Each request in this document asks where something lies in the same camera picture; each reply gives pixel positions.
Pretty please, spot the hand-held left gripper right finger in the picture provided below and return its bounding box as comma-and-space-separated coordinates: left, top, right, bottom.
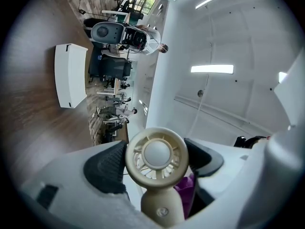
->
184, 138, 251, 200

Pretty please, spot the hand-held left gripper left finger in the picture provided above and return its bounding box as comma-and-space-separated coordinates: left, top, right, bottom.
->
21, 139, 153, 229

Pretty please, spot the purple cleaning cloth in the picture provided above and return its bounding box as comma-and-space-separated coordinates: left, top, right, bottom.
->
173, 175, 197, 220

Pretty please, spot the cream cylindrical object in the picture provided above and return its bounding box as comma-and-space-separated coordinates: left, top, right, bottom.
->
125, 127, 190, 229

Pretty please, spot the wooden desk with white legs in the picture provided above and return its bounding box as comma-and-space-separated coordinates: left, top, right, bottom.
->
96, 77, 120, 96
101, 8, 132, 25

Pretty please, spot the flat white box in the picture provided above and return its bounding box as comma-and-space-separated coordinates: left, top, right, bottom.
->
54, 43, 89, 109

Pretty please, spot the black mesh office chair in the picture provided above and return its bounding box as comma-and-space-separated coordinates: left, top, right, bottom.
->
88, 46, 133, 83

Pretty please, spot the black backpack rig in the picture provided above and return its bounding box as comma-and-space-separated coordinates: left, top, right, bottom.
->
122, 27, 147, 50

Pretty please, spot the grey oval hard-shell case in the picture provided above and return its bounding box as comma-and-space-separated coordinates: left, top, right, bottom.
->
90, 21, 126, 44

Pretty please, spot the black head-worn camera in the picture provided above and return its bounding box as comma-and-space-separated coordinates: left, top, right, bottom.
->
234, 135, 247, 149

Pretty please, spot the window with dark frame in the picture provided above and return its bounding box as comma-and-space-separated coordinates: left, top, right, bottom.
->
128, 0, 159, 15

